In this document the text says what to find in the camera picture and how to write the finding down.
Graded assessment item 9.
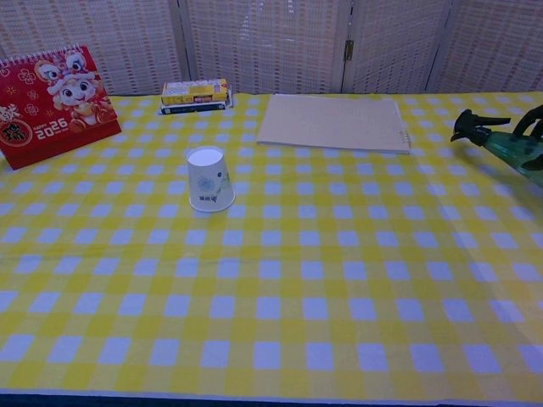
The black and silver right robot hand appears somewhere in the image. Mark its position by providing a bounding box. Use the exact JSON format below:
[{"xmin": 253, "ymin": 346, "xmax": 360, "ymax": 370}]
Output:
[{"xmin": 511, "ymin": 99, "xmax": 543, "ymax": 141}]

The green spray bottle black trigger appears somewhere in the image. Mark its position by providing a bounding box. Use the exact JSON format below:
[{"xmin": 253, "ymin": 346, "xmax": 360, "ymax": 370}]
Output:
[{"xmin": 450, "ymin": 109, "xmax": 543, "ymax": 190}]

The beige spiral notebook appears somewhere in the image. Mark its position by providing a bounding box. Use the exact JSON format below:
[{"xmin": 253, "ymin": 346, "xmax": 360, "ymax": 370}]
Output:
[{"xmin": 256, "ymin": 93, "xmax": 413, "ymax": 156}]

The woven folding screen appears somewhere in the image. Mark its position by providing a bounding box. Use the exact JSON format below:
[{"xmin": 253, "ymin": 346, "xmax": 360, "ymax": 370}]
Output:
[{"xmin": 0, "ymin": 0, "xmax": 543, "ymax": 98}]

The yellow white checkered tablecloth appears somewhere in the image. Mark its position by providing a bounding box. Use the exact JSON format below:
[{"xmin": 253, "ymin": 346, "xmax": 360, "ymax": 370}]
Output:
[{"xmin": 0, "ymin": 91, "xmax": 543, "ymax": 402}]

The white paper cup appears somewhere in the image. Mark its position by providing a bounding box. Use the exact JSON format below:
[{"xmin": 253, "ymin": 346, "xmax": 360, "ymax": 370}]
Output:
[{"xmin": 187, "ymin": 146, "xmax": 237, "ymax": 213}]

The black book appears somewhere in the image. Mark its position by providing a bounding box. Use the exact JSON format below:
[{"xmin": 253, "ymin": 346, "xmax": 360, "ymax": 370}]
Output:
[{"xmin": 159, "ymin": 98, "xmax": 237, "ymax": 116}]

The yellow cardboard box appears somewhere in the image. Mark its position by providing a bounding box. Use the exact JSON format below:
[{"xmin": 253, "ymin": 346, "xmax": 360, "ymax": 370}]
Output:
[{"xmin": 160, "ymin": 78, "xmax": 231, "ymax": 106}]

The red 2026 desk calendar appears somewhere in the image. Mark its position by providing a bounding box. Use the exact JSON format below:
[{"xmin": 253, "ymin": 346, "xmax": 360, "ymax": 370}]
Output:
[{"xmin": 0, "ymin": 44, "xmax": 123, "ymax": 171}]

